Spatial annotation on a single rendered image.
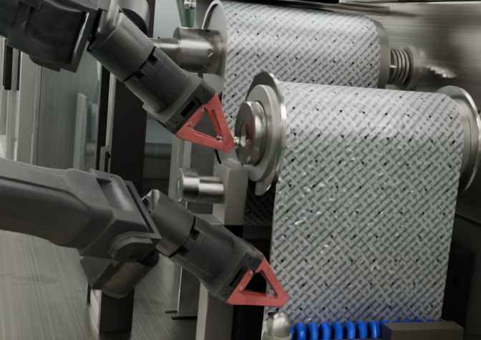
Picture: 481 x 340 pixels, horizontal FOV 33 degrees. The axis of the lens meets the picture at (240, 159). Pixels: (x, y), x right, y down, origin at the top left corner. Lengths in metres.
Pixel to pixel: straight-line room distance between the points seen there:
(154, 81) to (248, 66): 0.27
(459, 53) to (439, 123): 0.23
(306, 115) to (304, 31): 0.28
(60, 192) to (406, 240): 0.44
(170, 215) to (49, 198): 0.17
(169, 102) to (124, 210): 0.16
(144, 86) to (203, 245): 0.19
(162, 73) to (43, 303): 0.60
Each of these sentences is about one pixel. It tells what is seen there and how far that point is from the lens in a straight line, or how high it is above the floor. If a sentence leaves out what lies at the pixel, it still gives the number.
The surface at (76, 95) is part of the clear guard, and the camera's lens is 1.90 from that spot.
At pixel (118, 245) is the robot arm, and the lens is 0.81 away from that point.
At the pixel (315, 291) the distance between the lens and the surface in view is 0.97.
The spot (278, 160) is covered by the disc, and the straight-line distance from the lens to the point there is 0.91.
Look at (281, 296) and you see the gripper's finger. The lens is 0.95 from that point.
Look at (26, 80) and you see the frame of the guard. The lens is 1.87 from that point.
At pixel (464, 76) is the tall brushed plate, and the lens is 1.20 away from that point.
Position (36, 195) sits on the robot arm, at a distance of 0.73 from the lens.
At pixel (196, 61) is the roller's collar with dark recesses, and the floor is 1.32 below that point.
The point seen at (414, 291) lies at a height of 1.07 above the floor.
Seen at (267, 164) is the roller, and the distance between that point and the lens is 0.93.
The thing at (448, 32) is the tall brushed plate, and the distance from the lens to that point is 1.24.
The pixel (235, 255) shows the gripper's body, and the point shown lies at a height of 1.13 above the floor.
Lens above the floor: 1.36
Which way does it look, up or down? 9 degrees down
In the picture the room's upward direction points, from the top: 5 degrees clockwise
